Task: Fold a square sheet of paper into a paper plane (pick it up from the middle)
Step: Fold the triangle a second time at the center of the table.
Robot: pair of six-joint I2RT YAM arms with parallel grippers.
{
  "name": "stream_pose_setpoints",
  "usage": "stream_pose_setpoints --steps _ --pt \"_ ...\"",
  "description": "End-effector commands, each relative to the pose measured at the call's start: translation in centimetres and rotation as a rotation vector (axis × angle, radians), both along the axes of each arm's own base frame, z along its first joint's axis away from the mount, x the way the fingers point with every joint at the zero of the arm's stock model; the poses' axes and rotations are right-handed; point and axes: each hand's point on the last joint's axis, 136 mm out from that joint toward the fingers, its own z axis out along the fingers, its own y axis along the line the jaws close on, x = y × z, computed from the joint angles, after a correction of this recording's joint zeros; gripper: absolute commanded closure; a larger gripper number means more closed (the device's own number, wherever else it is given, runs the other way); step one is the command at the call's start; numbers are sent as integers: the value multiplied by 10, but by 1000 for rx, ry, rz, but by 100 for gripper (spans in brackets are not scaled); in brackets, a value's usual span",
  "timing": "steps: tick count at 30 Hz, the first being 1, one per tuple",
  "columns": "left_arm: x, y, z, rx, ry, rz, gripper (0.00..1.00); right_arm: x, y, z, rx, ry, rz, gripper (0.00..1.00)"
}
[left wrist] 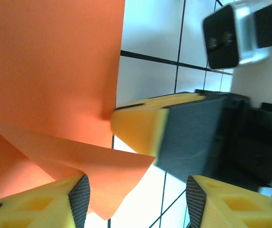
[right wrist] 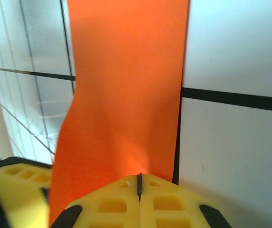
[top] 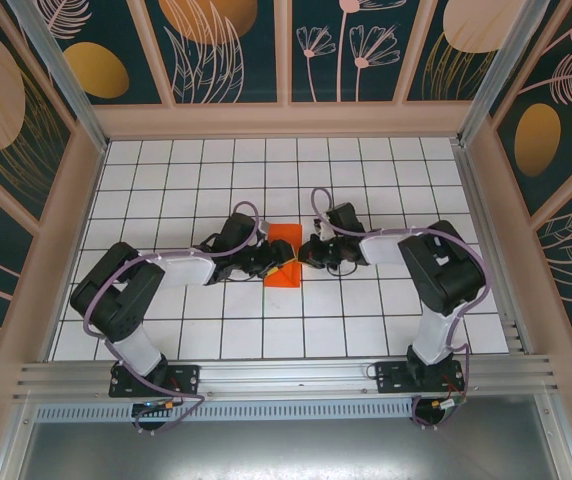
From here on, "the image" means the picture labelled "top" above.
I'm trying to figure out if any orange paper sheet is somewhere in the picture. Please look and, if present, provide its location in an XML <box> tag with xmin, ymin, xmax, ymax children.
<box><xmin>264</xmin><ymin>223</ymin><xmax>303</xmax><ymax>290</ymax></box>

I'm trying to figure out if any grey metal panel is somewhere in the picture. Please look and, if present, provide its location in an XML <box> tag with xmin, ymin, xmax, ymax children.
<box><xmin>13</xmin><ymin>422</ymin><xmax>562</xmax><ymax>480</ymax></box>

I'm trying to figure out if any green control board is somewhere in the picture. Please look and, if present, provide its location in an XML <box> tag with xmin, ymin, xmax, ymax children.
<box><xmin>132</xmin><ymin>398</ymin><xmax>177</xmax><ymax>417</ymax></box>
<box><xmin>428</xmin><ymin>397</ymin><xmax>469</xmax><ymax>415</ymax></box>

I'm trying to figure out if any thin black left gripper cable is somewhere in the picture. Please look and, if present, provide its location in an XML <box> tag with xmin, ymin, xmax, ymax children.
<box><xmin>218</xmin><ymin>267</ymin><xmax>267</xmax><ymax>284</ymax></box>

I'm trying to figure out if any aluminium mounting rail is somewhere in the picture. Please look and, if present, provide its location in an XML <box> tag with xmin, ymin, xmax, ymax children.
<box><xmin>13</xmin><ymin>353</ymin><xmax>561</xmax><ymax>402</ymax></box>

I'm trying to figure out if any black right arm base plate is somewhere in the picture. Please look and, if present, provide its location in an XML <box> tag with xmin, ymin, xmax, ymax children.
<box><xmin>374</xmin><ymin>360</ymin><xmax>467</xmax><ymax>396</ymax></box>

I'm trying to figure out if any aluminium side rail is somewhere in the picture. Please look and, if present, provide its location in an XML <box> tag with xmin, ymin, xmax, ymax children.
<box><xmin>453</xmin><ymin>141</ymin><xmax>536</xmax><ymax>355</ymax></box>

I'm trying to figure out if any grey slotted cable duct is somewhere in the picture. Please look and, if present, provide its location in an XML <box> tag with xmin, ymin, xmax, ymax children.
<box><xmin>33</xmin><ymin>398</ymin><xmax>450</xmax><ymax>425</ymax></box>

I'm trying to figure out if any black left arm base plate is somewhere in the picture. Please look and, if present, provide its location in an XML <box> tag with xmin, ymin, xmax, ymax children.
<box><xmin>109</xmin><ymin>363</ymin><xmax>202</xmax><ymax>399</ymax></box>

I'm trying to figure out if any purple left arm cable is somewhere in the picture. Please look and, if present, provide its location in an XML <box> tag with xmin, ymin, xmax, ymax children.
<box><xmin>81</xmin><ymin>200</ymin><xmax>273</xmax><ymax>436</ymax></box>

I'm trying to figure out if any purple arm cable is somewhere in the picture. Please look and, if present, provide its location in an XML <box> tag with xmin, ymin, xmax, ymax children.
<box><xmin>81</xmin><ymin>200</ymin><xmax>273</xmax><ymax>436</ymax></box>
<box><xmin>310</xmin><ymin>187</ymin><xmax>488</xmax><ymax>431</ymax></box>

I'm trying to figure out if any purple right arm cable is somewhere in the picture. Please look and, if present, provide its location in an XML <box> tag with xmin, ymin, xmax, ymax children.
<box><xmin>310</xmin><ymin>187</ymin><xmax>488</xmax><ymax>431</ymax></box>

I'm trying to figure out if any aluminium corner post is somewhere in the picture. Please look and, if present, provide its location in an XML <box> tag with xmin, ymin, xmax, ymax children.
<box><xmin>6</xmin><ymin>0</ymin><xmax>111</xmax><ymax>154</ymax></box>
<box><xmin>456</xmin><ymin>0</ymin><xmax>553</xmax><ymax>149</ymax></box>

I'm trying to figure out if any aluminium frame bar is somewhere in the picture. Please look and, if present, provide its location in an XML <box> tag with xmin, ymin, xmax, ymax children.
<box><xmin>0</xmin><ymin>399</ymin><xmax>35</xmax><ymax>480</ymax></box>
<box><xmin>535</xmin><ymin>394</ymin><xmax>572</xmax><ymax>480</ymax></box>

